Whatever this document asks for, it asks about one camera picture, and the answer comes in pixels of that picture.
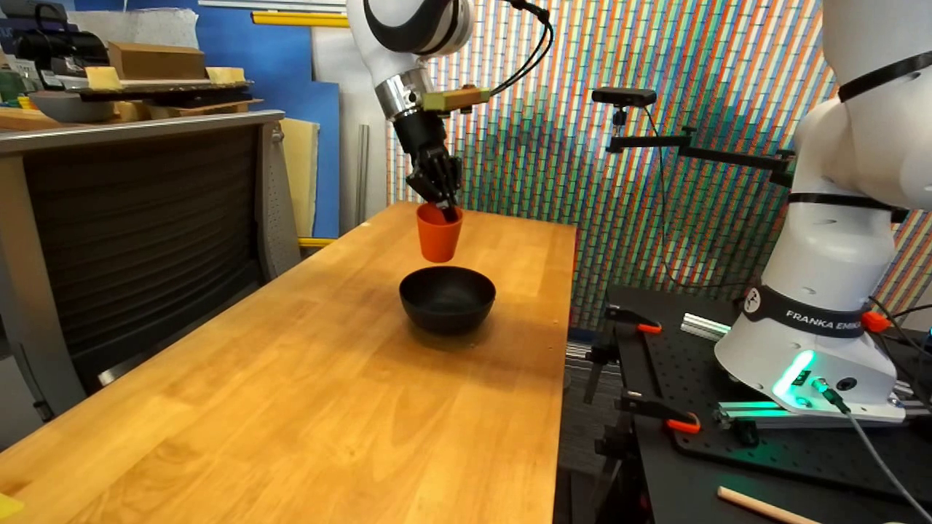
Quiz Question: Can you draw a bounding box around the orange handled clamp upper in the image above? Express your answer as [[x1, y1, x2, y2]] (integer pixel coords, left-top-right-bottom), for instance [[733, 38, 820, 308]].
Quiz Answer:
[[606, 302, 663, 338]]

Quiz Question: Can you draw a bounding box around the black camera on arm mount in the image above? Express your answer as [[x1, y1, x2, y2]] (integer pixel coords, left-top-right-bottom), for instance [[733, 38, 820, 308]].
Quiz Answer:
[[590, 88, 795, 185]]

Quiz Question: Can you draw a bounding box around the orange handled clamp lower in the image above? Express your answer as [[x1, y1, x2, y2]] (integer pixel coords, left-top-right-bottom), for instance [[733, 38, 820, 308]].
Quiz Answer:
[[621, 389, 701, 437]]

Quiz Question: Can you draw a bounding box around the orange plastic cup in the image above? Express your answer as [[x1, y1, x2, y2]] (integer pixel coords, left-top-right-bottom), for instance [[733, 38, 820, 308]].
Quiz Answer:
[[415, 204, 463, 261]]

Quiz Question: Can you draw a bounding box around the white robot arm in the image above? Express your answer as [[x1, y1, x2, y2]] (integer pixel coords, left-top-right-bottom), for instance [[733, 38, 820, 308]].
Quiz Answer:
[[347, 0, 932, 421]]

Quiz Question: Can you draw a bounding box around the grey cabinet desk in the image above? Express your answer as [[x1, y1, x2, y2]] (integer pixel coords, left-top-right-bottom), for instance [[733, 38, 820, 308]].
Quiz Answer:
[[0, 111, 300, 415]]

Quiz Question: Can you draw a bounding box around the clutter stack on cabinet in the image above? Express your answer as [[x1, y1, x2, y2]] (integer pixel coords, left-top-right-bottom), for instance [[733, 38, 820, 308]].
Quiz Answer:
[[2, 0, 255, 127]]

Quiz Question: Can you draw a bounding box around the wooden stick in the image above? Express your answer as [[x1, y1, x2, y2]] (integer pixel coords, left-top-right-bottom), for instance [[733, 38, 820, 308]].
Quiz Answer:
[[715, 485, 819, 524]]

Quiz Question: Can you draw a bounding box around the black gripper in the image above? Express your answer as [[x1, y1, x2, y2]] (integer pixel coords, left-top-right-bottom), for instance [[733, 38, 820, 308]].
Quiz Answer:
[[394, 111, 461, 207]]

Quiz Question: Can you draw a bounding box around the orange handled clamp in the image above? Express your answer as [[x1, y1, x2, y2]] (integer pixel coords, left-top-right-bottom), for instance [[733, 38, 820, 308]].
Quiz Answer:
[[621, 389, 701, 437], [606, 302, 663, 338]]

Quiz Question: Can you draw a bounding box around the grey cable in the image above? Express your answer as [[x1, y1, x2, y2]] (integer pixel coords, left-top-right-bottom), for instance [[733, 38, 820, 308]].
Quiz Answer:
[[825, 380, 932, 524]]

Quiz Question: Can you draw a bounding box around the black bowl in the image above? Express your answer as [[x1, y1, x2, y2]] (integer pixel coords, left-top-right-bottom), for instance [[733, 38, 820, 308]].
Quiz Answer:
[[399, 265, 494, 335]]

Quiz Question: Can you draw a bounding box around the black optical breadboard table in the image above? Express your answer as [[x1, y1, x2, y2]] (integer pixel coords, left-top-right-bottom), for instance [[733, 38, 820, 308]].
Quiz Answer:
[[602, 289, 922, 524]]

